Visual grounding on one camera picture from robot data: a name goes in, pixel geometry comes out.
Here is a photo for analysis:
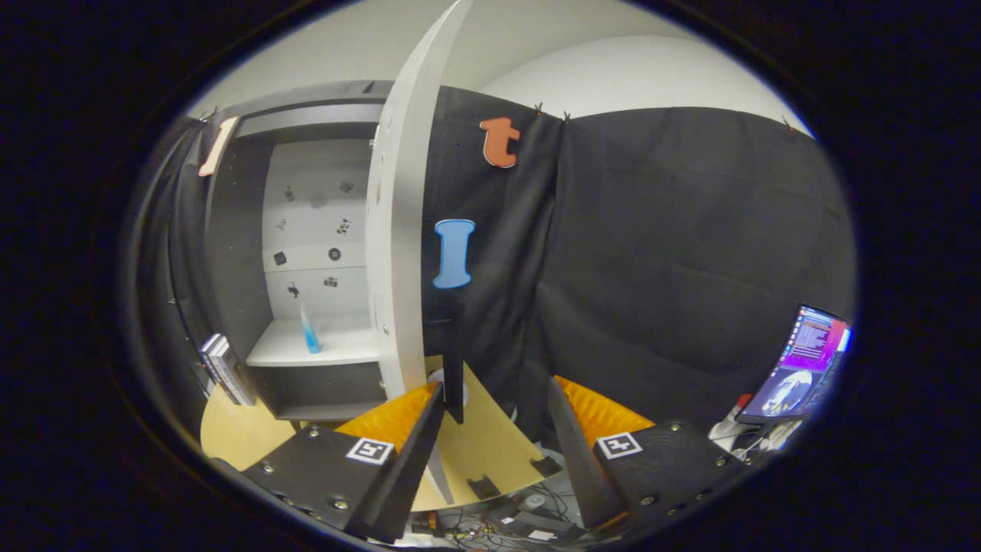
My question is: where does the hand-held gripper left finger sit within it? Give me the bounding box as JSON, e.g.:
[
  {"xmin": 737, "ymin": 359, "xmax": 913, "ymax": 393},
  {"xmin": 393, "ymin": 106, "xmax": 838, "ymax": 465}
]
[{"xmin": 241, "ymin": 381, "xmax": 447, "ymax": 544}]

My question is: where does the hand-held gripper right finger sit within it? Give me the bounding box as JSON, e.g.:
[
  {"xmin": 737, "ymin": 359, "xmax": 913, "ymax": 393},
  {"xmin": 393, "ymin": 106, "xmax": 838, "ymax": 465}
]
[{"xmin": 546, "ymin": 376, "xmax": 756, "ymax": 537}]

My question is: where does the black door handle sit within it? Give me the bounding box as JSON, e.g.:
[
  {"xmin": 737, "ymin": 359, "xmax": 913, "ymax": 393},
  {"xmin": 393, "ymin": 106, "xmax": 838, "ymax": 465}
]
[{"xmin": 442, "ymin": 320, "xmax": 467, "ymax": 425}]

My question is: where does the white and blue tube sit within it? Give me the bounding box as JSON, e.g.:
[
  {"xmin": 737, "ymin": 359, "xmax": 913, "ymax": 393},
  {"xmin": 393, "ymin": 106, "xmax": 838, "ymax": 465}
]
[{"xmin": 297, "ymin": 295, "xmax": 323, "ymax": 355}]

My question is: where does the beige cabinet door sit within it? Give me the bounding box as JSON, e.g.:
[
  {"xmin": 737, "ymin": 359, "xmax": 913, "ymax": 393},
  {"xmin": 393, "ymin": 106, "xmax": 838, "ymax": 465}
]
[{"xmin": 366, "ymin": 0, "xmax": 476, "ymax": 401}]

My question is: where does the black power adapter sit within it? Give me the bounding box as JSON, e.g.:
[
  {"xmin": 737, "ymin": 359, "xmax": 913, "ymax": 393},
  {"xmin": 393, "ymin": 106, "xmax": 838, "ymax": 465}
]
[{"xmin": 502, "ymin": 510, "xmax": 585, "ymax": 544}]

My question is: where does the grey box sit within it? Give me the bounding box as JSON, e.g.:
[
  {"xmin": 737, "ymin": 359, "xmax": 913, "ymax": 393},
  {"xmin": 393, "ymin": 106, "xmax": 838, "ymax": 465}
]
[{"xmin": 215, "ymin": 341, "xmax": 258, "ymax": 407}]

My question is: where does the computer monitor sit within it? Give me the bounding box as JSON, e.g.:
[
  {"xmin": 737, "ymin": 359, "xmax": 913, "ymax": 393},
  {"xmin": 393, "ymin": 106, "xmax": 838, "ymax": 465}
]
[{"xmin": 738, "ymin": 304, "xmax": 853, "ymax": 425}]

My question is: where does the black backdrop cloth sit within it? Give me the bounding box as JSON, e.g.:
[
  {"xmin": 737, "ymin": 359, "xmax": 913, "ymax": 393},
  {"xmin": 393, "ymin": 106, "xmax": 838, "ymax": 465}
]
[{"xmin": 126, "ymin": 84, "xmax": 858, "ymax": 461}]

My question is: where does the dark grey cabinet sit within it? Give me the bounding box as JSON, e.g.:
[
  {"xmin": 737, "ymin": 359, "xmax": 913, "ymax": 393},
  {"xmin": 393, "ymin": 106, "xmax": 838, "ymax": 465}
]
[{"xmin": 203, "ymin": 79, "xmax": 393, "ymax": 422}]

